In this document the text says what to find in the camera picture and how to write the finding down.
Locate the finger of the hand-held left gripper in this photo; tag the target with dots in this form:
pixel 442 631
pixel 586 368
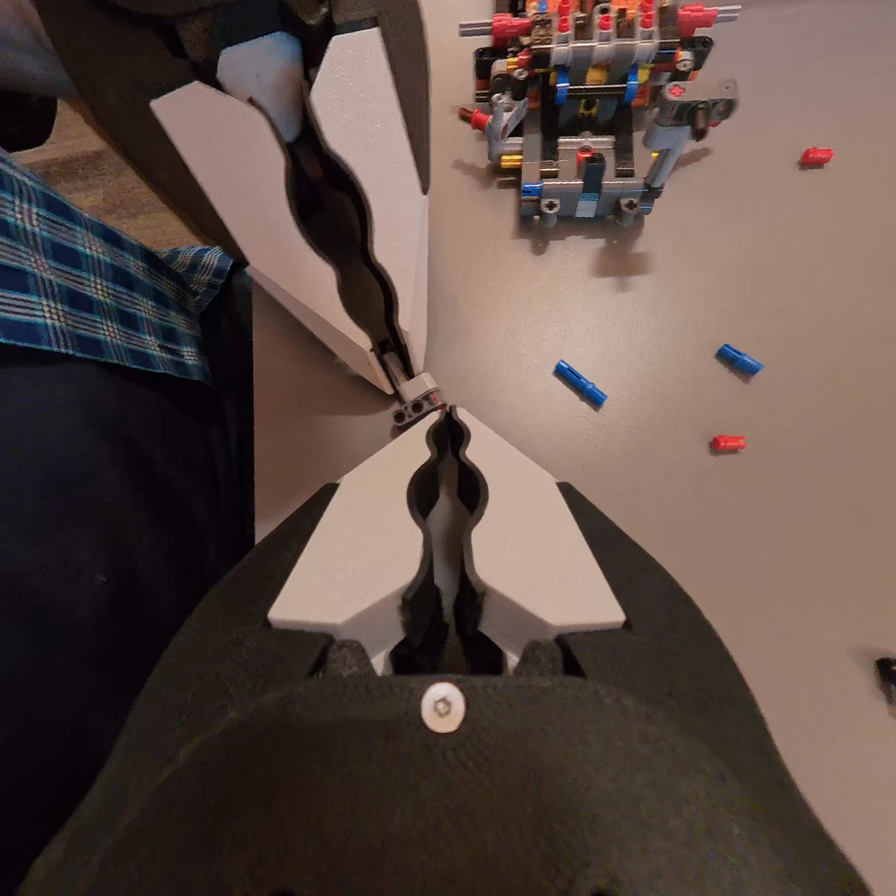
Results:
pixel 399 231
pixel 238 189

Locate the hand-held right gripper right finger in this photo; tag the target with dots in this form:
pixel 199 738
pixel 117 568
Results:
pixel 542 553

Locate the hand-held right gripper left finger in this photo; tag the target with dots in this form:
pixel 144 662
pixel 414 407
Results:
pixel 343 553

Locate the small grey lego connector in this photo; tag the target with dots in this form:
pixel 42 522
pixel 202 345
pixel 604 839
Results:
pixel 418 399

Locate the blue lego pin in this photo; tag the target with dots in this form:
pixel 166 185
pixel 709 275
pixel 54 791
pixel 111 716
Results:
pixel 739 359
pixel 579 383

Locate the red lego pin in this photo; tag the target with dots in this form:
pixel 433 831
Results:
pixel 815 155
pixel 728 442

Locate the multicoloured lego technic model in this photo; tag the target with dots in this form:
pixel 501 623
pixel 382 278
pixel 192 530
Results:
pixel 595 112

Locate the small black lego piece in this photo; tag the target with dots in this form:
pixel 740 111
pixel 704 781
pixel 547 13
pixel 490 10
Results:
pixel 886 677

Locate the blue plaid shirt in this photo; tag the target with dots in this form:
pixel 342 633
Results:
pixel 98 287

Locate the dark trousers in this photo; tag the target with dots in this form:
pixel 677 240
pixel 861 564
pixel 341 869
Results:
pixel 105 560

